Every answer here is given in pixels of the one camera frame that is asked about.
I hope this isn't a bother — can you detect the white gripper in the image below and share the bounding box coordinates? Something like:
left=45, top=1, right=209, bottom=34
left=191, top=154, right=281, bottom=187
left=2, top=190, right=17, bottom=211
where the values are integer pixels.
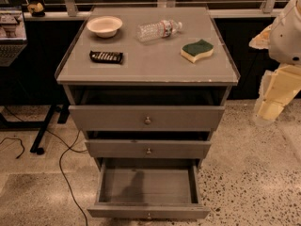
left=249, top=25, right=301, bottom=122

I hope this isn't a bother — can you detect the grey bottom drawer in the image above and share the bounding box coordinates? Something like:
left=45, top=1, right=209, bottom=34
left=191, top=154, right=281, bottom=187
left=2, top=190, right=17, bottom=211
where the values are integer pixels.
left=87, top=158, right=209, bottom=219

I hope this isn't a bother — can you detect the grey drawer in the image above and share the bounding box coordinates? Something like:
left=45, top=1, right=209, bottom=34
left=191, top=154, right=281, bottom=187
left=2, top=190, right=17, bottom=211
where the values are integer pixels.
left=87, top=158, right=209, bottom=219
left=86, top=132, right=211, bottom=159
left=68, top=89, right=226, bottom=133

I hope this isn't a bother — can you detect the grey drawer cabinet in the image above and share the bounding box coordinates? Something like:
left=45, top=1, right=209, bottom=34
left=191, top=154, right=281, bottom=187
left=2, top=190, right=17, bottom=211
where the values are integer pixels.
left=54, top=6, right=242, bottom=168

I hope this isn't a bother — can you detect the grey top drawer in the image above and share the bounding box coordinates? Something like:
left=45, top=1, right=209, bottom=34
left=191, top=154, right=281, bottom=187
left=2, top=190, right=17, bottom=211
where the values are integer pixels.
left=68, top=89, right=226, bottom=133

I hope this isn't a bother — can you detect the grey middle drawer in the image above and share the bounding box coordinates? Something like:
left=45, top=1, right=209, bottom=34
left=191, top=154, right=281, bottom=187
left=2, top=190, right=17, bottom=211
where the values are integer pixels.
left=86, top=132, right=211, bottom=159

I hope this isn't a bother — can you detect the green yellow sponge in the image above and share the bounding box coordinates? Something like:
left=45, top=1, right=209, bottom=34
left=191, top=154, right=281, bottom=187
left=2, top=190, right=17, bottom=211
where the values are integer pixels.
left=181, top=40, right=214, bottom=63

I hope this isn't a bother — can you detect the clear plastic water bottle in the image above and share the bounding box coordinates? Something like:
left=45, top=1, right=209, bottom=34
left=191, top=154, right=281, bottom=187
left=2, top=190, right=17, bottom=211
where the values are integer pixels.
left=136, top=20, right=182, bottom=42

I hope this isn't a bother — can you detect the black snack packet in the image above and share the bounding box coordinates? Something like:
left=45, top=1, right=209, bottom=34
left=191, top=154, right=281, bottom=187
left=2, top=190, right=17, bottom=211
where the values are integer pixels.
left=89, top=51, right=123, bottom=64

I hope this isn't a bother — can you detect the white bowl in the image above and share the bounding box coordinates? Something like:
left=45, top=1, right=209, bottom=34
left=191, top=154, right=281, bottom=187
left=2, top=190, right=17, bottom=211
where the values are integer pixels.
left=87, top=16, right=123, bottom=39

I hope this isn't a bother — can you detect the metal window railing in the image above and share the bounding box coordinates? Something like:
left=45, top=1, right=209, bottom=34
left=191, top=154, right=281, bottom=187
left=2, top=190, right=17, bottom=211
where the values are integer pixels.
left=18, top=0, right=301, bottom=19

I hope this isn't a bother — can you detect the yellow black small object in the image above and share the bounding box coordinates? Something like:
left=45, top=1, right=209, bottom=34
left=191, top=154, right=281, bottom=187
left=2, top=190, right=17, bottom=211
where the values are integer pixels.
left=27, top=1, right=45, bottom=17

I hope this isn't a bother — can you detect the laptop computer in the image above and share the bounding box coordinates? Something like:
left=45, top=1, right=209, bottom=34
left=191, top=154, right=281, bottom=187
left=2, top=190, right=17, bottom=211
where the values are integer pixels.
left=0, top=6, right=27, bottom=67

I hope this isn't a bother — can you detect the black desk frame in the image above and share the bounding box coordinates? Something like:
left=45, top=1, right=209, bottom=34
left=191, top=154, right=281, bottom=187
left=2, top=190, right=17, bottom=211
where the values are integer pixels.
left=0, top=105, right=70, bottom=154

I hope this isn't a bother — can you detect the black floor cable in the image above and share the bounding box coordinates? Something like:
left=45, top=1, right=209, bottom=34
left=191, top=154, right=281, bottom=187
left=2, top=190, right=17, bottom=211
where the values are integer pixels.
left=3, top=105, right=89, bottom=226

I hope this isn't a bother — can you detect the black short cable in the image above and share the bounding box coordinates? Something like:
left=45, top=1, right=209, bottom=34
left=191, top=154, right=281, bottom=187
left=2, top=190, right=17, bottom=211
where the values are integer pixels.
left=0, top=137, right=26, bottom=160

